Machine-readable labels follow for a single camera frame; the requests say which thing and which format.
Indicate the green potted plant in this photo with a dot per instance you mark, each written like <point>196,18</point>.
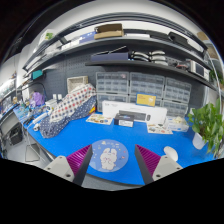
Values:
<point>208,122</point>

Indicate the long white product box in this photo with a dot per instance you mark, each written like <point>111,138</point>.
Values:
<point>153,115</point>

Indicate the white power strip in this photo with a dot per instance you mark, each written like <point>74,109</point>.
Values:
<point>40,117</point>

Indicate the dark wall shelf unit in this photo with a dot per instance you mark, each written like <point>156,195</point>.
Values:
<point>148,40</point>

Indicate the sticker sheet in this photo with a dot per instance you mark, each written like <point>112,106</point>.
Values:
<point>100,119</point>
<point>158,129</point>

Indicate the small black box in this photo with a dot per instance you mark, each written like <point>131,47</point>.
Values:
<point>124,120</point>

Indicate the white computer mouse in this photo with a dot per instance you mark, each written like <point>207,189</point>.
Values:
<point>169,151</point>

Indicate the patterned cloth cover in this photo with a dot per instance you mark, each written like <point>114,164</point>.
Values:
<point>79,103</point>

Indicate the purple bag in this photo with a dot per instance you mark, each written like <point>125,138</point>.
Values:
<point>38,98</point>

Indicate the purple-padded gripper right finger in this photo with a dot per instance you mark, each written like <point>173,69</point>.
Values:
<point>154,167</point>

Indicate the left sticker sheet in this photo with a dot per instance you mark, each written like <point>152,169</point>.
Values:
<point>100,119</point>

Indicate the cardboard box on shelf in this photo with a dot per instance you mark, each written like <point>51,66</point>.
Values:
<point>108,30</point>

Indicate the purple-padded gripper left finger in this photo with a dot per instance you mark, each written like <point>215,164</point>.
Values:
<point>73,167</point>

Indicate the right sticker sheet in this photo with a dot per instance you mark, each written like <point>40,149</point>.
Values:
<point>158,129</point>

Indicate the yellow card box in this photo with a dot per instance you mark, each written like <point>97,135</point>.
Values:
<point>145,99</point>

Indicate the blue desk mat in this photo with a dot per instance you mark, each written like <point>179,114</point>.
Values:
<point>80,133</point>

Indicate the grey drawer organizer cabinets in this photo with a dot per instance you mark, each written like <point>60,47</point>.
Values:
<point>170,93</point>

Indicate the wicker basket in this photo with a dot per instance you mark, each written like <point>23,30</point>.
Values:
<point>73,82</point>

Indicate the clear plastic container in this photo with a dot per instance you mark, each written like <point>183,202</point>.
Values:
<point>178,124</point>

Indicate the round bunny mouse pad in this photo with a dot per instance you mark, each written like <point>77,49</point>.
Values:
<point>108,155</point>

